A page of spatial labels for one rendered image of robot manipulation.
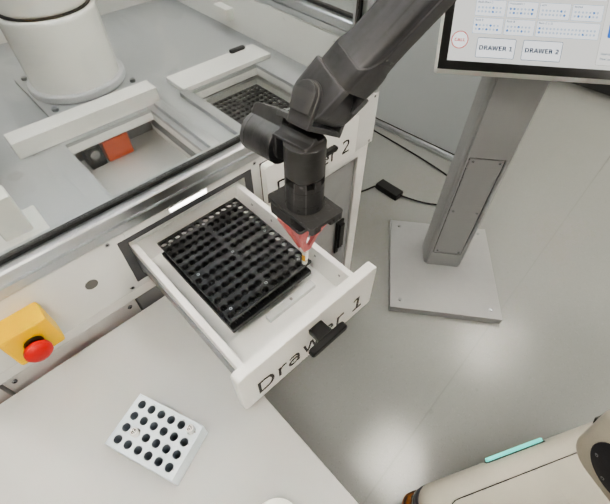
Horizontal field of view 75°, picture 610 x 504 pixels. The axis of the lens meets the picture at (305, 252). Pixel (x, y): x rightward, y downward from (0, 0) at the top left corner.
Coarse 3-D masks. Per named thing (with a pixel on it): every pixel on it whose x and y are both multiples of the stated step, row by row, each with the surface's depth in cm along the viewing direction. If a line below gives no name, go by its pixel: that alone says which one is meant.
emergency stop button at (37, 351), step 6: (36, 342) 61; (42, 342) 61; (48, 342) 62; (30, 348) 60; (36, 348) 61; (42, 348) 61; (48, 348) 62; (24, 354) 60; (30, 354) 60; (36, 354) 61; (42, 354) 62; (48, 354) 63; (30, 360) 61; (36, 360) 62; (42, 360) 63
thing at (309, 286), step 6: (312, 282) 74; (300, 288) 73; (306, 288) 73; (312, 288) 73; (294, 294) 72; (300, 294) 72; (306, 294) 73; (288, 300) 71; (294, 300) 71; (276, 306) 70; (282, 306) 70; (288, 306) 71; (270, 312) 70; (276, 312) 70; (282, 312) 70; (270, 318) 69; (276, 318) 70
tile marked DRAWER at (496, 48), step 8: (480, 40) 99; (488, 40) 99; (496, 40) 99; (504, 40) 99; (512, 40) 99; (480, 48) 100; (488, 48) 100; (496, 48) 99; (504, 48) 99; (512, 48) 99; (480, 56) 100; (488, 56) 100; (496, 56) 100; (504, 56) 100; (512, 56) 99
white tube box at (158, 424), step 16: (144, 400) 65; (128, 416) 63; (144, 416) 63; (160, 416) 65; (176, 416) 63; (112, 432) 62; (128, 432) 62; (144, 432) 62; (160, 432) 62; (176, 432) 62; (112, 448) 62; (128, 448) 62; (144, 448) 60; (160, 448) 60; (176, 448) 60; (192, 448) 61; (144, 464) 59; (160, 464) 62; (176, 464) 59; (176, 480) 59
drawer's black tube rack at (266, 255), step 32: (192, 224) 76; (224, 224) 76; (256, 224) 76; (192, 256) 71; (224, 256) 71; (256, 256) 71; (288, 256) 71; (224, 288) 67; (256, 288) 67; (288, 288) 70; (224, 320) 66
